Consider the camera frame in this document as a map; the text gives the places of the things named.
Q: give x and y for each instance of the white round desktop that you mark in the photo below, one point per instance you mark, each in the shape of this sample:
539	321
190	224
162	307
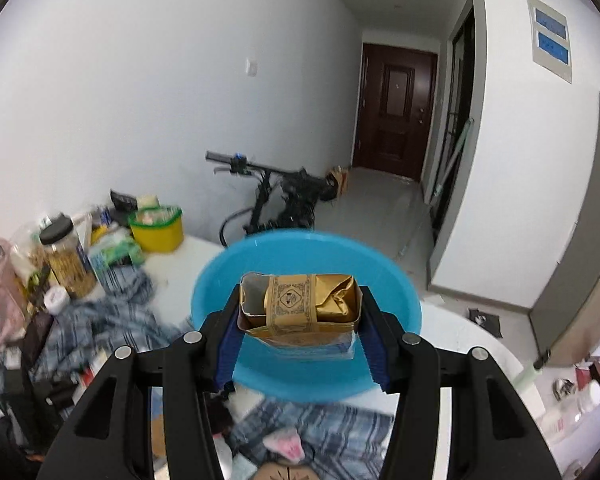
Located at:
172	272

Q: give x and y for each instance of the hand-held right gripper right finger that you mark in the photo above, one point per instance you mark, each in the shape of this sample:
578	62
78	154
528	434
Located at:
377	360

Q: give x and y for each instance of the clear jar black lid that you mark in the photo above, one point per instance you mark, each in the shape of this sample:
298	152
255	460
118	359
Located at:
70	260

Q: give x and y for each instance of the dark glass door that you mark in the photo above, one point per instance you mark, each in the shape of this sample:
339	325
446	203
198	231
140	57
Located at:
452	110

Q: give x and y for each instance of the maroon box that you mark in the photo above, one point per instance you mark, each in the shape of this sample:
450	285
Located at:
587	371

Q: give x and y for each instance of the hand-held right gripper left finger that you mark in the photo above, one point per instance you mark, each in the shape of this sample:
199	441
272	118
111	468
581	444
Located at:
227	360

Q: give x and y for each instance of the white light switch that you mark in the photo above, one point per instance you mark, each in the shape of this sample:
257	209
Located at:
250	67

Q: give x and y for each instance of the green packet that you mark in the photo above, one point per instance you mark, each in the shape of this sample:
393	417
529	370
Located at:
117	252

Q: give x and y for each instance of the yellow green container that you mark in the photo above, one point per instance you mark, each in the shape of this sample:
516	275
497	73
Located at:
157	235

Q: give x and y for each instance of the blue white wall panel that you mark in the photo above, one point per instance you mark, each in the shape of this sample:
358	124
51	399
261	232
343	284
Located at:
550	35

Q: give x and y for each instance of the pink pouch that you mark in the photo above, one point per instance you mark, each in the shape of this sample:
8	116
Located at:
0	300

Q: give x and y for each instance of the blue plastic basin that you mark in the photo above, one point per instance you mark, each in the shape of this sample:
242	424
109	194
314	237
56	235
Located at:
260	260

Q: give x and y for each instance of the small white jar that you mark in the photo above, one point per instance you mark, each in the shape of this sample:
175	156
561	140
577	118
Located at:
56	300

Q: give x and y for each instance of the grey refrigerator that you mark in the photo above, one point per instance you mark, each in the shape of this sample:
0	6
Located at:
580	210

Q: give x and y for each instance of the black plastic bag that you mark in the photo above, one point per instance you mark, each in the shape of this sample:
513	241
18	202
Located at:
122	200

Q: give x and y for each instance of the gold blue cigarette pack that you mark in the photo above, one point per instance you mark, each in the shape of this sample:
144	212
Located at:
300	310

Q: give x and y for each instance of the black floor mat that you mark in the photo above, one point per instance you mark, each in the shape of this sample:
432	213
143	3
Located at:
485	321

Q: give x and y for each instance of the clear plastic bottle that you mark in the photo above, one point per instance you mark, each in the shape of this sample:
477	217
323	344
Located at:
565	417

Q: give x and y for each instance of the black bicycle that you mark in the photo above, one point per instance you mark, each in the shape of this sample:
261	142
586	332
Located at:
265	195

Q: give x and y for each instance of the blue plaid shirt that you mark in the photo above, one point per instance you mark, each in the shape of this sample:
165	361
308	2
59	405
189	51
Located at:
125	325

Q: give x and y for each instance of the white pump bottle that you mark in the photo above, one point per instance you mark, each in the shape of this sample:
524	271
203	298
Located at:
527	377

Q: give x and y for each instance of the mop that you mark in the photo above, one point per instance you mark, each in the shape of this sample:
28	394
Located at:
450	160

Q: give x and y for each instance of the pink white packet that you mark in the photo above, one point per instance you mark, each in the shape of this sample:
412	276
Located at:
282	442

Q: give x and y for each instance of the dark brown door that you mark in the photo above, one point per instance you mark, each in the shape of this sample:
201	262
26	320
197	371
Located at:
395	110

